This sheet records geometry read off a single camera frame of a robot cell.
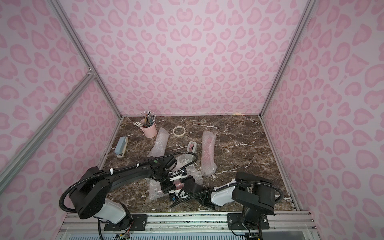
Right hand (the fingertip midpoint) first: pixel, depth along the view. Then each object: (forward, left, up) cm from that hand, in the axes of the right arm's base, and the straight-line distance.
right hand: (183, 179), depth 86 cm
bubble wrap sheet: (+6, -5, 0) cm, 7 cm away
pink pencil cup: (+31, +26, +5) cm, 41 cm away
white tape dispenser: (+20, -4, +3) cm, 21 cm away
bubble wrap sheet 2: (+20, +16, +5) cm, 26 cm away
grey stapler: (+20, +42, +4) cm, 46 cm away
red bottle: (-4, +2, +4) cm, 6 cm away
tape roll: (+36, +7, -1) cm, 37 cm away
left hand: (-4, +5, 0) cm, 7 cm away
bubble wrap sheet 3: (+7, -14, +5) cm, 17 cm away
